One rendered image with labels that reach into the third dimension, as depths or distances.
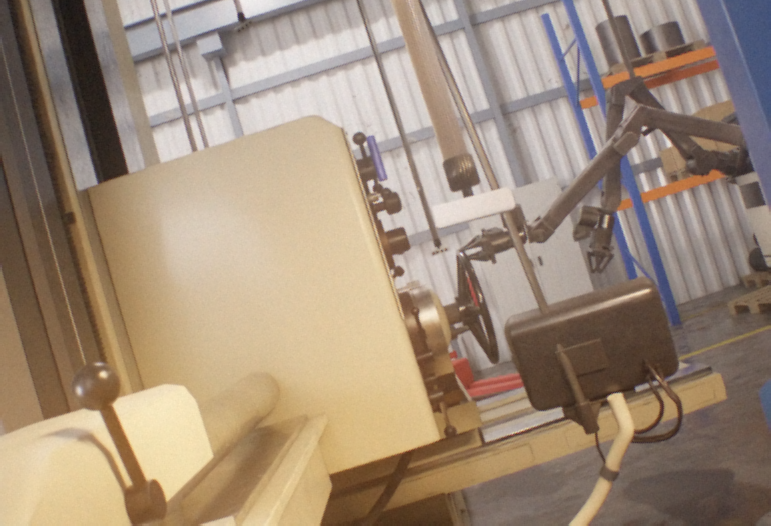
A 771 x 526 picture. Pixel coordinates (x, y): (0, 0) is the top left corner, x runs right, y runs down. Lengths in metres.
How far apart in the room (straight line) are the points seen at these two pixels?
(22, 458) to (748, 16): 0.55
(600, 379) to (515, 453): 1.32
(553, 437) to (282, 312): 1.51
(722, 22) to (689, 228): 10.05
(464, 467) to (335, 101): 7.58
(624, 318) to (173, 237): 1.06
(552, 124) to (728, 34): 9.66
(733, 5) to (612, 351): 1.26
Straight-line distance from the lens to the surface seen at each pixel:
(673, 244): 10.37
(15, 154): 1.65
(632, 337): 1.63
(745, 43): 0.43
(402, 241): 2.01
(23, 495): 0.55
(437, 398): 1.92
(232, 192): 1.80
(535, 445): 2.97
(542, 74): 10.26
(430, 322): 2.17
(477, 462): 2.94
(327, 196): 1.76
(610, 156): 2.21
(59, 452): 0.60
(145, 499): 0.66
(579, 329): 1.61
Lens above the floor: 1.45
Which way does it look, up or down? 3 degrees up
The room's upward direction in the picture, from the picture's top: 18 degrees counter-clockwise
